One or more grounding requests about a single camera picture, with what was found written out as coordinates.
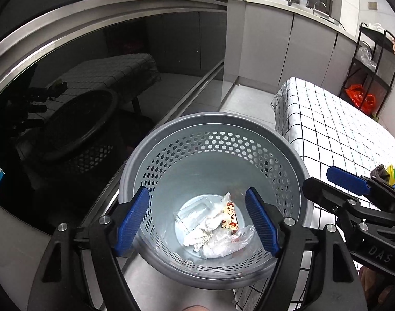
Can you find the white black checked tablecloth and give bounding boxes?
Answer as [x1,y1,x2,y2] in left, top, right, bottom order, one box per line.
[233,77,395,311]

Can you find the red snack wrapper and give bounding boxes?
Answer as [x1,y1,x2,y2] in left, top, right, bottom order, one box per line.
[220,193,240,230]

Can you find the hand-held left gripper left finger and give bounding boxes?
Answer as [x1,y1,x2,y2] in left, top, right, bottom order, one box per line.
[27,186,151,311]

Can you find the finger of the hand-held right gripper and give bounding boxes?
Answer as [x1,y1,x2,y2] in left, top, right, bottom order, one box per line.
[326,166,395,214]
[303,176,360,216]

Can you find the grey kitchen cabinets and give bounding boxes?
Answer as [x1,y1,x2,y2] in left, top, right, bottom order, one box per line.
[221,0,360,94]

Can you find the black glass built-in appliance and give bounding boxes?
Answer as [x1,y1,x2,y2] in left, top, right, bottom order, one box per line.
[0,0,228,234]

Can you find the red plastic bag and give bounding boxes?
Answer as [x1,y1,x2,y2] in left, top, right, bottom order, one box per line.
[344,84,377,115]

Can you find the black rolling cart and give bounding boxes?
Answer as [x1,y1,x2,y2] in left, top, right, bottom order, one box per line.
[340,23,395,117]

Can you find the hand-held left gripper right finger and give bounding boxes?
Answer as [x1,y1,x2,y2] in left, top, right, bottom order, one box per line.
[245,187,368,311]

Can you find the white tissue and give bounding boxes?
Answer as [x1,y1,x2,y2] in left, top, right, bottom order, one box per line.
[204,212,224,231]

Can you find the grey perforated plastic basket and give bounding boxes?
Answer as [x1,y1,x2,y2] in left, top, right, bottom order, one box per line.
[119,112,314,290]

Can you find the black crumpled cloth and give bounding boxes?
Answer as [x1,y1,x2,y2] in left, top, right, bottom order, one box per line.
[371,165,392,185]

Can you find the clear plastic bag on cart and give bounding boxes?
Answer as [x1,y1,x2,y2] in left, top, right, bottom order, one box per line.
[357,46,377,68]

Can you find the clear plastic cup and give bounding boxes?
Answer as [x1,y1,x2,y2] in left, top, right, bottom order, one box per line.
[175,196,222,234]

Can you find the white paper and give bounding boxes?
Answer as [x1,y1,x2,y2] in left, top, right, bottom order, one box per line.
[183,227,214,253]

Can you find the clear plastic bag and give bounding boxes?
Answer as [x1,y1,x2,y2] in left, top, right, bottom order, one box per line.
[357,46,377,68]
[200,225,263,260]

